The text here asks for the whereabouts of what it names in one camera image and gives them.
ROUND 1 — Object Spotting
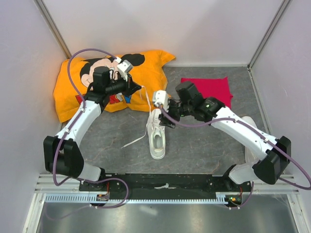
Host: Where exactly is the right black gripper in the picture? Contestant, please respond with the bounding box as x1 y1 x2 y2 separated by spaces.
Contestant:
158 98 192 130

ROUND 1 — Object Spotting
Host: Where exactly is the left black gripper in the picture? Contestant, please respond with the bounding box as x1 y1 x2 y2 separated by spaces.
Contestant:
105 72 141 99

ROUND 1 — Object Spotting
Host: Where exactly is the white sneaker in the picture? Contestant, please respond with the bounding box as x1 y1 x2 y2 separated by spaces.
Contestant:
121 84 167 160
240 116 258 168

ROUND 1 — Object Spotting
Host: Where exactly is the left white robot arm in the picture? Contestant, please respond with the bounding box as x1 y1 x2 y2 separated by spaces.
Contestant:
43 62 141 191

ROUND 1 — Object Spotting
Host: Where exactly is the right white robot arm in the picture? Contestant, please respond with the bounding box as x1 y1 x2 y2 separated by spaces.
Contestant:
152 81 291 191

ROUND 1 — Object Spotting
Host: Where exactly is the red folded cloth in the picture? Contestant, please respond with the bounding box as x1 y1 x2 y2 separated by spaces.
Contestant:
181 77 233 108

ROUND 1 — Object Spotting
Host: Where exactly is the orange Mickey Mouse pillow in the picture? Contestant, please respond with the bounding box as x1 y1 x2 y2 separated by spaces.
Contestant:
53 50 175 122

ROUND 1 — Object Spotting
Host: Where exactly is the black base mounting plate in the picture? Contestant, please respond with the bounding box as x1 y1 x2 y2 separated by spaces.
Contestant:
79 172 252 200

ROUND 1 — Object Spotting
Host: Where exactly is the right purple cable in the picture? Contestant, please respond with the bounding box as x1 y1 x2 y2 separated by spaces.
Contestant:
155 103 311 210

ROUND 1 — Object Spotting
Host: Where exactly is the purple cable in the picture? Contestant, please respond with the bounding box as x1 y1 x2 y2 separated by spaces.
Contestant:
52 48 131 220
155 103 311 210

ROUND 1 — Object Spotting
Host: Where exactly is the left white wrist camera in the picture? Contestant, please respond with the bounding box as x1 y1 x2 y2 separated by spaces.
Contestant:
115 57 133 82

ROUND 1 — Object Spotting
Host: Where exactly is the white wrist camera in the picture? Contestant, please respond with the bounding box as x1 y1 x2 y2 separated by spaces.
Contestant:
115 57 133 82
152 90 171 112

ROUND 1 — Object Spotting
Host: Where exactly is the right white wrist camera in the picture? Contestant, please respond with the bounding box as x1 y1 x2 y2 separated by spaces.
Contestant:
152 90 171 112

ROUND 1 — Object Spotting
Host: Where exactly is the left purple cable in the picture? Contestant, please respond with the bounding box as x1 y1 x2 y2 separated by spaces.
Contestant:
52 48 131 220

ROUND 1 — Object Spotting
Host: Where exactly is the grey slotted cable duct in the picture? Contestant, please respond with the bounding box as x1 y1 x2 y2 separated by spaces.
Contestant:
45 193 230 203

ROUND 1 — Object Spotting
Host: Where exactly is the aluminium rail frame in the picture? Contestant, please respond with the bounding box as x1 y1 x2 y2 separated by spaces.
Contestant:
20 174 310 233

